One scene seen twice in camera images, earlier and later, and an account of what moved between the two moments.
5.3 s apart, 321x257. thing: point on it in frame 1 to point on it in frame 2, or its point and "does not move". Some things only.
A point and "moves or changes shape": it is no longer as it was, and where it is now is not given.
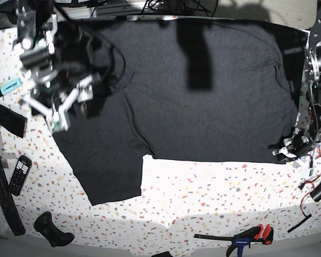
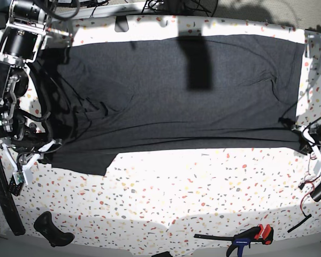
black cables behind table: x=181 y=7 does not move
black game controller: x=44 y=225 does not move
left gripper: x=82 y=92 to x=21 y=174
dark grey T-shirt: x=181 y=89 moves or changes shape
